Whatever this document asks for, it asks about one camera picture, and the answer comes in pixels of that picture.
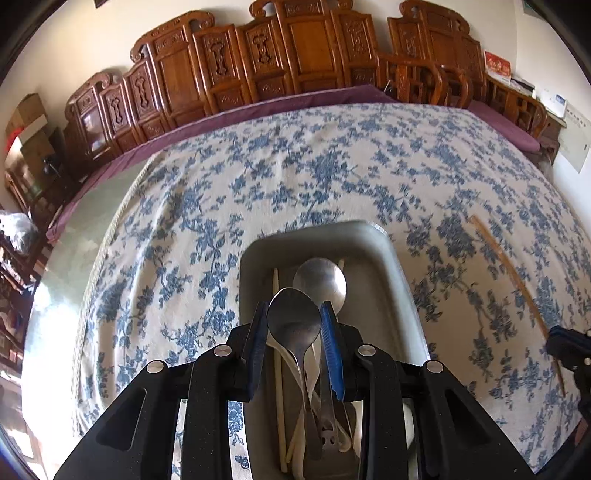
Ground white box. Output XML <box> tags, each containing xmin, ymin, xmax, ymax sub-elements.
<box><xmin>538</xmin><ymin>88</ymin><xmax>568</xmax><ymax>118</ymax></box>

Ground blue floral tablecloth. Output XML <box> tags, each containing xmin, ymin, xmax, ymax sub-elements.
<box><xmin>71</xmin><ymin>102</ymin><xmax>591</xmax><ymax>480</ymax></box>

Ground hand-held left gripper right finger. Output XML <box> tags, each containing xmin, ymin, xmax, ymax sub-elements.
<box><xmin>320</xmin><ymin>300</ymin><xmax>539</xmax><ymax>480</ymax></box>

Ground long purple seat cushion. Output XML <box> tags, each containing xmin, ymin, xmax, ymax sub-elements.
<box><xmin>46</xmin><ymin>84</ymin><xmax>398</xmax><ymax>241</ymax></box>

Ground carved wooden armchair sofa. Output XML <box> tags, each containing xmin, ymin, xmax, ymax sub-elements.
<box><xmin>379</xmin><ymin>0</ymin><xmax>550</xmax><ymax>153</ymax></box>

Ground white plastic bag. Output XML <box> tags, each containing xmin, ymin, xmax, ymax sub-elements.
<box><xmin>0</xmin><ymin>210</ymin><xmax>38</xmax><ymax>259</ymax></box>

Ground white slotted ladle handle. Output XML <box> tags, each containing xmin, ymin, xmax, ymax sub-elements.
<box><xmin>336</xmin><ymin>406</ymin><xmax>354</xmax><ymax>455</ymax></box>

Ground small cream spoon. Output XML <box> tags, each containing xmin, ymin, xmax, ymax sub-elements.
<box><xmin>272</xmin><ymin>339</ymin><xmax>324</xmax><ymax>480</ymax></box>

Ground short purple seat cushion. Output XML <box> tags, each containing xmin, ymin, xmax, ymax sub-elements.
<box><xmin>468</xmin><ymin>99</ymin><xmax>541</xmax><ymax>153</ymax></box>

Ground stack of cardboard boxes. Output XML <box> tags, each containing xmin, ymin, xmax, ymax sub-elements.
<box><xmin>4</xmin><ymin>92</ymin><xmax>52</xmax><ymax>158</ymax></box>

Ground metal spoon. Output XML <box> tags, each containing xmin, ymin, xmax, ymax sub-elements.
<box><xmin>267</xmin><ymin>287</ymin><xmax>324</xmax><ymax>461</ymax></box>
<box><xmin>292</xmin><ymin>257</ymin><xmax>348</xmax><ymax>319</ymax></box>

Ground grey utensil container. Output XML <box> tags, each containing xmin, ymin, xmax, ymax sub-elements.
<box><xmin>239</xmin><ymin>220</ymin><xmax>432</xmax><ymax>480</ymax></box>

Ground long carved wooden sofa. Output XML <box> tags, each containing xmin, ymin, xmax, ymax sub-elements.
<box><xmin>65</xmin><ymin>0</ymin><xmax>393</xmax><ymax>162</ymax></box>

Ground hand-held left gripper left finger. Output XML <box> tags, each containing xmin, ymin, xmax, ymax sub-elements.
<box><xmin>53</xmin><ymin>300</ymin><xmax>271</xmax><ymax>480</ymax></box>

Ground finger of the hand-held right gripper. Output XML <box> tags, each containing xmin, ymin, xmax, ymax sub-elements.
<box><xmin>573</xmin><ymin>369</ymin><xmax>591</xmax><ymax>408</ymax></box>
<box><xmin>545</xmin><ymin>325</ymin><xmax>591</xmax><ymax>371</ymax></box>

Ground white wall calendar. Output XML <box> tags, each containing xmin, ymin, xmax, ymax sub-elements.
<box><xmin>560</xmin><ymin>102</ymin><xmax>591</xmax><ymax>174</ymax></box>

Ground wooden chair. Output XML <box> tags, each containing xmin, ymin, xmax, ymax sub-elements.
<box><xmin>4</xmin><ymin>152</ymin><xmax>70</xmax><ymax>222</ymax></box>

